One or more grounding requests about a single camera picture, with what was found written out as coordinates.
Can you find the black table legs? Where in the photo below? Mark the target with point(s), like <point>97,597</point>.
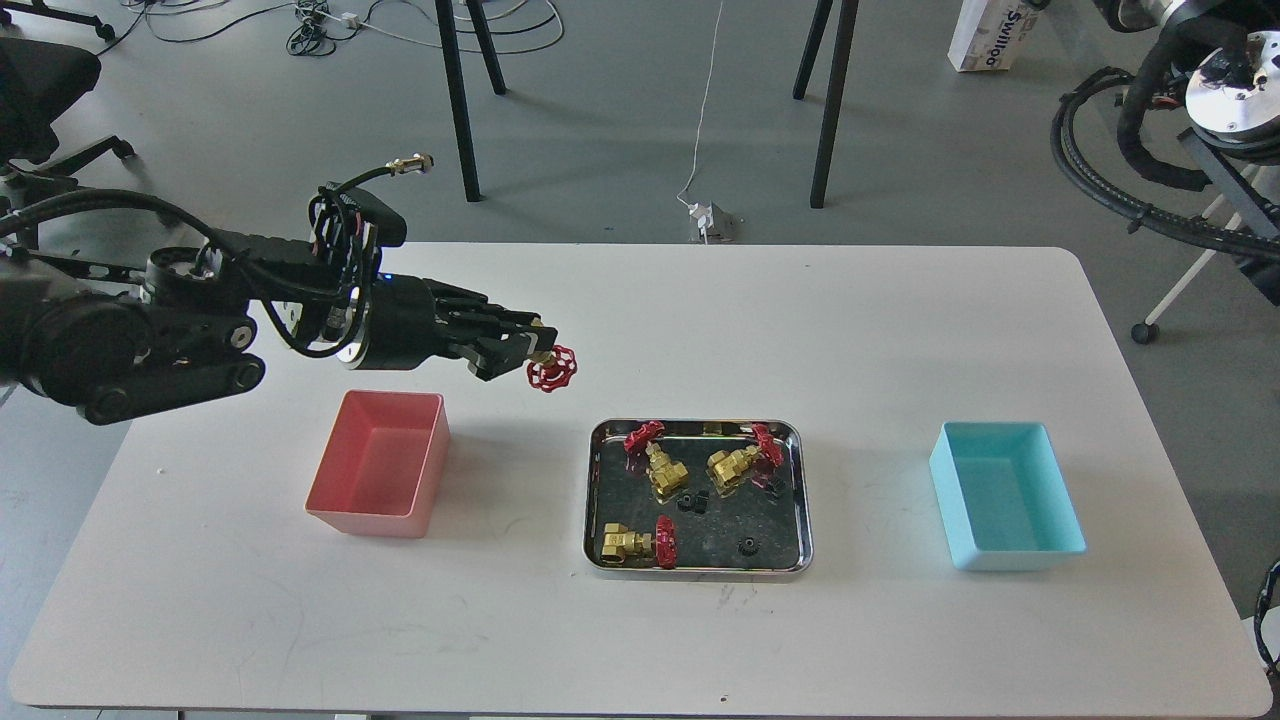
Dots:
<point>455,80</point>
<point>836,84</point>

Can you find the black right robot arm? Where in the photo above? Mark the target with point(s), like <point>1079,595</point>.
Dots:
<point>1199,114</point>

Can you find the pink plastic box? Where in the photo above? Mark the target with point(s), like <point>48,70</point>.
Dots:
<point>382,465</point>

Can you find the metal tray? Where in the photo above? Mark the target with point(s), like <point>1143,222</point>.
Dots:
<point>618,490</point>

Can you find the light blue plastic box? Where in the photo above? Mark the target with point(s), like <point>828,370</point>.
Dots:
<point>1004,503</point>

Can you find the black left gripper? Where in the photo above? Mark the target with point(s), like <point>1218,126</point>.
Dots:
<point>410,319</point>

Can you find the brass valve red handle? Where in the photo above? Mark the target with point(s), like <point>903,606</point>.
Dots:
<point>761,455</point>
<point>552,369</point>
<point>667,476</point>
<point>623,546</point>

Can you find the white power adapter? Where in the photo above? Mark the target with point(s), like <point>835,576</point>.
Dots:
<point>709,223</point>

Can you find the black office chair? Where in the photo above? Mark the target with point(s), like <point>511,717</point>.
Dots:
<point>39,82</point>

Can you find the white cardboard box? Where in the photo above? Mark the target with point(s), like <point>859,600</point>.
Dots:
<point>988,35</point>

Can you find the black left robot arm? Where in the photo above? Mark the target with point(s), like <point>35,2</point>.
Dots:
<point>117,342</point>

